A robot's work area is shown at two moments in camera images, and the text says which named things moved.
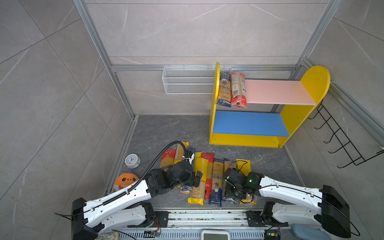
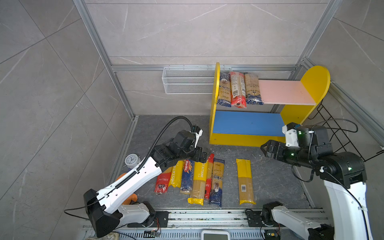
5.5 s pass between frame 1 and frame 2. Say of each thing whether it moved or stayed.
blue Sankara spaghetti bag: stayed
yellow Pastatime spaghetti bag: stayed
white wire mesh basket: stayed
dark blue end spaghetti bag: moved
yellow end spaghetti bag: stayed
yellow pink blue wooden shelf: stayed
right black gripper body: moved
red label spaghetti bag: stayed
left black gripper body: moved
